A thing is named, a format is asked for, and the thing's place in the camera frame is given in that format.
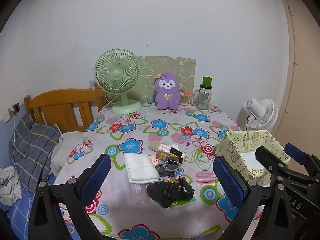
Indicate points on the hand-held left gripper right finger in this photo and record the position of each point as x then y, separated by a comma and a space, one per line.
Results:
230, 182

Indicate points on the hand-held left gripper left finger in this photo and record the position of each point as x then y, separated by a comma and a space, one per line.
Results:
96, 177

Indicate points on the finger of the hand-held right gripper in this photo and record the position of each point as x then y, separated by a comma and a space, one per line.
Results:
296, 153
271, 161

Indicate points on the yellow patterned fabric box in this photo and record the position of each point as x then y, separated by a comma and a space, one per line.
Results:
237, 150

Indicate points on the black plastic bag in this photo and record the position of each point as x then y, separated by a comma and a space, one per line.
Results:
170, 192

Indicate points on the dark grey cloth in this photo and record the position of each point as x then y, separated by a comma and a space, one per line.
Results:
168, 168

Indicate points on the white bedding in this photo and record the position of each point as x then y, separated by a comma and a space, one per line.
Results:
66, 150

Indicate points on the green tissue pack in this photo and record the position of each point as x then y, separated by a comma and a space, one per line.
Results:
185, 201

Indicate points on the white standing fan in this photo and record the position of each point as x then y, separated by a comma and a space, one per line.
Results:
260, 113

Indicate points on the pink card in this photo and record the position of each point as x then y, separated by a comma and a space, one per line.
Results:
153, 159

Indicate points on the black yellow snack packet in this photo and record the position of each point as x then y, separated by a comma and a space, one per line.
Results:
176, 154

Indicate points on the beige cardboard tube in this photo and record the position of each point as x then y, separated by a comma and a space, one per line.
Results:
153, 146

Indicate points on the grey plaid pillow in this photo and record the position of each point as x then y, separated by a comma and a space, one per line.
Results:
33, 152

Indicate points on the white yellow snack packet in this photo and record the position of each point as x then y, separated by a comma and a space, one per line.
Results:
166, 147

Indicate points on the wooden bed headboard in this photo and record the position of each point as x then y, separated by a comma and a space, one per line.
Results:
65, 105

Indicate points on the floral tablecloth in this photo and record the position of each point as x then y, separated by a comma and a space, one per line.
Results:
160, 127

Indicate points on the blue checked bed sheet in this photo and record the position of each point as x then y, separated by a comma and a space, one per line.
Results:
20, 215

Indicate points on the beige door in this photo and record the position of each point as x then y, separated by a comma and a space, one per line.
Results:
302, 67

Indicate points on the crumpled grey white cloth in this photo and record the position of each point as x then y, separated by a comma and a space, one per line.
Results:
8, 186

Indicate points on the glass jar mug green lid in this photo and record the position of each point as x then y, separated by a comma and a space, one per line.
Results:
204, 97

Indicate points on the small cup with orange piece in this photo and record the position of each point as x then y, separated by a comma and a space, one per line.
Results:
184, 97

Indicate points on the green desk fan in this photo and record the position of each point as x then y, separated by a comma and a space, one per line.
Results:
117, 75

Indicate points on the purple plush toy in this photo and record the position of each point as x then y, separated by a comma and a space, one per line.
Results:
167, 91

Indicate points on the green patterned board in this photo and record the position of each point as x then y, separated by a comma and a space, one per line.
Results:
175, 67

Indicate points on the wall socket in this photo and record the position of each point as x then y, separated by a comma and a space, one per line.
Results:
16, 108

